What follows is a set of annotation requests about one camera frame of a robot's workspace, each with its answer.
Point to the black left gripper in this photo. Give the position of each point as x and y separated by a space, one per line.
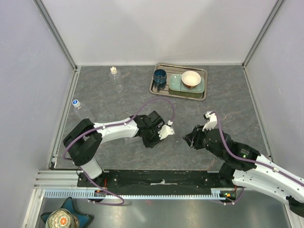
151 144

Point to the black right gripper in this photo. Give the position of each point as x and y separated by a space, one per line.
194 137

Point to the clear bottle with notched cap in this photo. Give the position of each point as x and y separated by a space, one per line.
116 79

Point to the cream notched bottle cap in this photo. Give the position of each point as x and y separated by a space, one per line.
113 70

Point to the clear wide plastic bottle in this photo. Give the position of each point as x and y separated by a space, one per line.
83 112

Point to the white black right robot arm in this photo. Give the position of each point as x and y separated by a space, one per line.
246 167

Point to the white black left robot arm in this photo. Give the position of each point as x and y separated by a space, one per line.
84 140

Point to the metal serving tray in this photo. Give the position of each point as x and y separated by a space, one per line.
163 89

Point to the light green square plate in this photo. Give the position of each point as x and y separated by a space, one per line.
175 84

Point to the dark blue ceramic cup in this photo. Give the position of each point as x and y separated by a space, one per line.
159 76

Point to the cream and brown bowl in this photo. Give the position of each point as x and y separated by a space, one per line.
190 79

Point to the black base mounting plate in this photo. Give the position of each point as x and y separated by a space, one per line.
153 181

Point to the blue star shaped dish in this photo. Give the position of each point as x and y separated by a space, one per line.
84 219

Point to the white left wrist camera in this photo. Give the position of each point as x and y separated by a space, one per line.
166 130

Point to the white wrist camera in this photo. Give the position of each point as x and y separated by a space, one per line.
211 121
166 130

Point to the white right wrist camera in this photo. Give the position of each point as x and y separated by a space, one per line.
211 121

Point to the light blue cable duct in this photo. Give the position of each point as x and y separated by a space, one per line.
94 195

